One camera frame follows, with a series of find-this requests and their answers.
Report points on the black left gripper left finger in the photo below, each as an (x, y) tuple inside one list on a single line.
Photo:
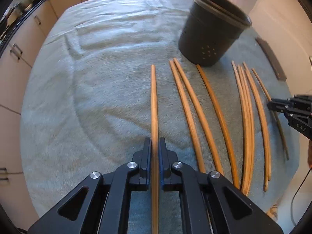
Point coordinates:
[(100, 202)]

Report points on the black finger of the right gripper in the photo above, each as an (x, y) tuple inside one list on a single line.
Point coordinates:
[(281, 106)]

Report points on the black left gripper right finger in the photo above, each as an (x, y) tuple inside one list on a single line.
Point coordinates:
[(209, 202)]

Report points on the dark thin wooden chopstick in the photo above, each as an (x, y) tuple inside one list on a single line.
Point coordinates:
[(281, 132)]

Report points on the beige kitchen base cabinets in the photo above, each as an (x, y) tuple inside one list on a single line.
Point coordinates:
[(20, 45)]

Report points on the black perforated utensil holder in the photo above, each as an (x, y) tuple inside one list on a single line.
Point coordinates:
[(211, 28)]

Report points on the grey-green towel table cover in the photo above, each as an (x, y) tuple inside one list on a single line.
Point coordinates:
[(87, 106)]

